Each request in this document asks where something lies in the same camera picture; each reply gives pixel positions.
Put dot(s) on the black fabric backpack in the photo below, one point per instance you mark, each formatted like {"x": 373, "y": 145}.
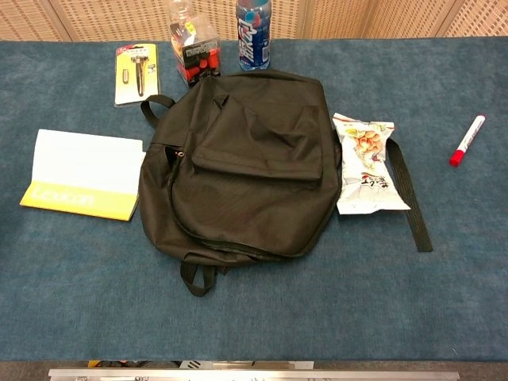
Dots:
{"x": 254, "y": 158}

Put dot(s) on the yellow and white Lexicon book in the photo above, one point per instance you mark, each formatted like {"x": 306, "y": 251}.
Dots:
{"x": 79, "y": 166}

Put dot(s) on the white nut snack bag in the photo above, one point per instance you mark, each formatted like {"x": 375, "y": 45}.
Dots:
{"x": 369, "y": 178}

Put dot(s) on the blue carpet table cover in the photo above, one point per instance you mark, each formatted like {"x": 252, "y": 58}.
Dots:
{"x": 254, "y": 317}

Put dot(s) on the blue drink bottle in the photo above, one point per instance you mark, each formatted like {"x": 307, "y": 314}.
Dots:
{"x": 254, "y": 47}

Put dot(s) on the clear jar with red-black items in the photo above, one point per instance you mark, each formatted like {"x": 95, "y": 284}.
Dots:
{"x": 194, "y": 51}

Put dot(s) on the razor in yellow blister pack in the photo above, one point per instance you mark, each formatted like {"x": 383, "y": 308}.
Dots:
{"x": 127, "y": 91}

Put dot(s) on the silver metal plate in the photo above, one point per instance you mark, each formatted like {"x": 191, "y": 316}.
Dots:
{"x": 238, "y": 364}

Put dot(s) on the beige perforated folding screen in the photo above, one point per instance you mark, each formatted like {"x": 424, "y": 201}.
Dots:
{"x": 119, "y": 20}

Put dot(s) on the red whiteboard marker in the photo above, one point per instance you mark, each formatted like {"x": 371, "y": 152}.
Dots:
{"x": 468, "y": 139}

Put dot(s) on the aluminium profile rail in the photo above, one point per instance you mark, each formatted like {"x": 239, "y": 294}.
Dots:
{"x": 254, "y": 375}

